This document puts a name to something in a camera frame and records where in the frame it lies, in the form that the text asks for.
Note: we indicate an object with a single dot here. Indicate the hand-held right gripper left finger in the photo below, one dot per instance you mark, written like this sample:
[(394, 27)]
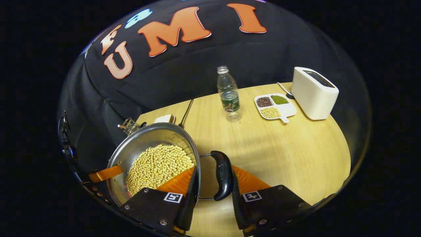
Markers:
[(192, 204)]

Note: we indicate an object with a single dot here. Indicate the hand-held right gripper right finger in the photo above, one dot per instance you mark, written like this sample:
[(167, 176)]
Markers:
[(237, 210)]

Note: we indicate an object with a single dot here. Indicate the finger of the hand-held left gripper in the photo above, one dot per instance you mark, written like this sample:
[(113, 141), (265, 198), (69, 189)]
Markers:
[(105, 173)]

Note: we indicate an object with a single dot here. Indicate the stainless steel pot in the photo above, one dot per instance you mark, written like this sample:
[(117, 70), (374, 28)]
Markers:
[(141, 148)]

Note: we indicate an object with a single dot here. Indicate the pile of soybeans in pot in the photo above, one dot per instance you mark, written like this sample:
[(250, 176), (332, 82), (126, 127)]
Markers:
[(158, 168)]

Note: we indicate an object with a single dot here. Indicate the clear glass holder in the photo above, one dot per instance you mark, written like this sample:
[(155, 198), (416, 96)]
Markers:
[(131, 126)]

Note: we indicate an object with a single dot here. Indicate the sandwich with lettuce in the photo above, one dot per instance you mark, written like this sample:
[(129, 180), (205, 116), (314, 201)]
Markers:
[(164, 118)]

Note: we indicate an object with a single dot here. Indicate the small pile of yellow beans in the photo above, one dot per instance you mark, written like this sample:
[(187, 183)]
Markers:
[(270, 112)]

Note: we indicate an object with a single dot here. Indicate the clear plastic water bottle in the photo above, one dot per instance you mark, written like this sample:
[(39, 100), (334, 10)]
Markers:
[(229, 98)]

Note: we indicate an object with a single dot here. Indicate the pile of red beans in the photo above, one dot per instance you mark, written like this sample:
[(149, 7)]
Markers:
[(264, 101)]

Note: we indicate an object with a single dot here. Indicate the white divided plate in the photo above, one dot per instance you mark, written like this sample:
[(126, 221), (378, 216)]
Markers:
[(286, 108)]

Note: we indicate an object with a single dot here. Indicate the pile of green beans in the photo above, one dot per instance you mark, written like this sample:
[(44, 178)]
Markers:
[(279, 99)]

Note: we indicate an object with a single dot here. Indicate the white toaster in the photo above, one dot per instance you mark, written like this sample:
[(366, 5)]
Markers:
[(312, 98)]

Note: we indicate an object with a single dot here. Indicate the black backdrop cloth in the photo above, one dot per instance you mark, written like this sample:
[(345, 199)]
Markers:
[(263, 56)]

